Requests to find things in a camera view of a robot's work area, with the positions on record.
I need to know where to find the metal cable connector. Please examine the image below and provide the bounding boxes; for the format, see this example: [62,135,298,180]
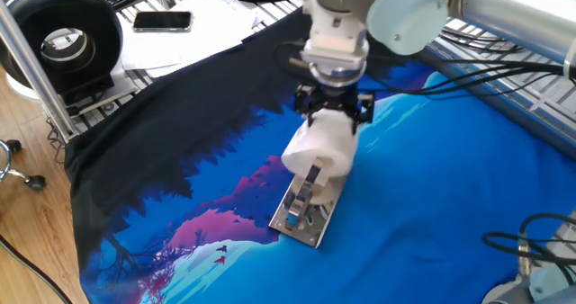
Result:
[517,234,535,276]

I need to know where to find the blue landscape printed cloth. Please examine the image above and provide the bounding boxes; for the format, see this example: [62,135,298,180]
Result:
[65,9,576,304]

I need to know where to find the silver wrist coupling ring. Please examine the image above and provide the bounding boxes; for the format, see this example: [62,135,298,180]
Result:
[310,63,365,90]

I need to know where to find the black cable bundle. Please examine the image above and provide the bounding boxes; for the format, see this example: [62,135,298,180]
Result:
[364,24,576,101]

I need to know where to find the black round blower fan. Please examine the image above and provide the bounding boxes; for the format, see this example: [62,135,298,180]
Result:
[0,0,125,107]

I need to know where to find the thin black wires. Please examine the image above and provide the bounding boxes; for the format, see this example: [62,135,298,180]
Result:
[44,117,68,165]

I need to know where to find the black smartphone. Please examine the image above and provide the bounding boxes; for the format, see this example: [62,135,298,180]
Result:
[132,10,194,33]

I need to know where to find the steel paper roll holder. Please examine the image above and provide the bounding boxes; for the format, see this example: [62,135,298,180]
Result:
[268,164,347,250]

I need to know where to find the black camera cable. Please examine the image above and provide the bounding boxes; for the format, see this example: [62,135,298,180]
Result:
[273,40,316,87]

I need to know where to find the white paper roll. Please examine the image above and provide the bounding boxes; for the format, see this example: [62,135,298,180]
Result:
[281,108,361,205]

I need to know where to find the white round base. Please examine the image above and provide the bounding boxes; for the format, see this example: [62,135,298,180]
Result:
[4,72,42,103]

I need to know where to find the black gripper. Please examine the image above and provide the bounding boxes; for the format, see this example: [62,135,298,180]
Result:
[293,82,376,135]

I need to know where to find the black floor cable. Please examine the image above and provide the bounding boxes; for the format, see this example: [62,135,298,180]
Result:
[0,234,73,304]

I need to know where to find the looped black cable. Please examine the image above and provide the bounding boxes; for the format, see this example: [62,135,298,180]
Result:
[481,212,576,269]

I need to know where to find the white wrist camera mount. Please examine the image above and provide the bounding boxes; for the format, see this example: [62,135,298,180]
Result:
[300,0,371,74]

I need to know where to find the white paper sheets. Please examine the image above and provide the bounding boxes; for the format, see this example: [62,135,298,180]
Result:
[117,0,265,79]

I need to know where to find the long aluminium frame post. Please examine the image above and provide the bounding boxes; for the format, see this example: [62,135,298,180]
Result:
[0,0,80,144]

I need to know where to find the grey fan base plate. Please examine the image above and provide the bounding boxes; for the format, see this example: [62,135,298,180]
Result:
[62,60,139,119]

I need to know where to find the chrome chair base with castors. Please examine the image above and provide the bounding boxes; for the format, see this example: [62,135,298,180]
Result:
[0,139,47,192]

